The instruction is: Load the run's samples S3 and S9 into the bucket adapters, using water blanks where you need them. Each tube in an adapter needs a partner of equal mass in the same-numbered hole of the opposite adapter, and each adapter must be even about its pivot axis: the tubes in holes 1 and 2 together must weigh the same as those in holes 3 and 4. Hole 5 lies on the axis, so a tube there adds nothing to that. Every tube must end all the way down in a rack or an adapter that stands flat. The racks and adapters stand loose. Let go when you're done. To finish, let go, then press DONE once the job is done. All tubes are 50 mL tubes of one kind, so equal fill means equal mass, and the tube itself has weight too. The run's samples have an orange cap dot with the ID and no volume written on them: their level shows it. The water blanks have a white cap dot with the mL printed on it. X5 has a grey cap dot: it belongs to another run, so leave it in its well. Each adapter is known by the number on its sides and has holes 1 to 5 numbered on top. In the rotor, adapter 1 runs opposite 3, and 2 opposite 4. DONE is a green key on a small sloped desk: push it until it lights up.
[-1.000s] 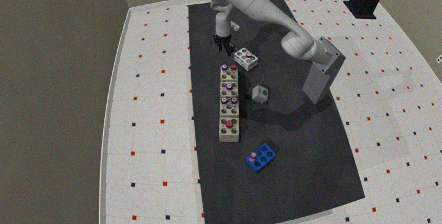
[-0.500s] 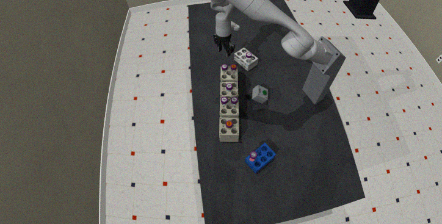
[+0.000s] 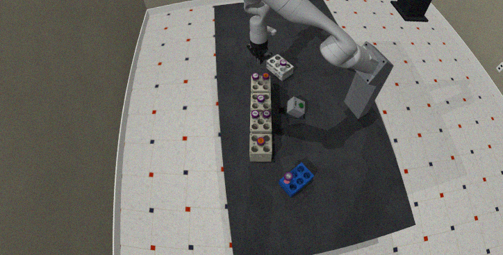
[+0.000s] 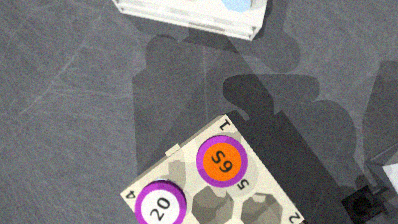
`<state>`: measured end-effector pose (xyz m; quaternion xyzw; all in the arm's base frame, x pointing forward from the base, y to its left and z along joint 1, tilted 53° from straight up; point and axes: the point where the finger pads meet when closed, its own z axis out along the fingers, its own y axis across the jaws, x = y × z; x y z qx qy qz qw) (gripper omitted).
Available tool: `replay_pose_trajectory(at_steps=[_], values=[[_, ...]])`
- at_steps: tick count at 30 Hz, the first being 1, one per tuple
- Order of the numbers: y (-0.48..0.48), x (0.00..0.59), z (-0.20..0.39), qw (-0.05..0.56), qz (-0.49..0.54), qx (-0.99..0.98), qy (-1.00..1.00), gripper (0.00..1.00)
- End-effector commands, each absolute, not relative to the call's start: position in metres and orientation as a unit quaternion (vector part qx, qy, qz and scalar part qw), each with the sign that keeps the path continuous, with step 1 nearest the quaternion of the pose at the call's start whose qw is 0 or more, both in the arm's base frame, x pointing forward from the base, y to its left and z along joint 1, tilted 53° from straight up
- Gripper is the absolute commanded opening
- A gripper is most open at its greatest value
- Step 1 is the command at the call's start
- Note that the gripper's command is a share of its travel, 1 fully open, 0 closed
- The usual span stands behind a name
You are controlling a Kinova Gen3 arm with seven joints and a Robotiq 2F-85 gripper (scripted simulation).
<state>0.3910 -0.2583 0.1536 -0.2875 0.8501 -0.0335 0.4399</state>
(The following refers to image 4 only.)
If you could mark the white tube rack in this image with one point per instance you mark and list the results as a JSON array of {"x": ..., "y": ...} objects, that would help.
[{"x": 207, "y": 15}]

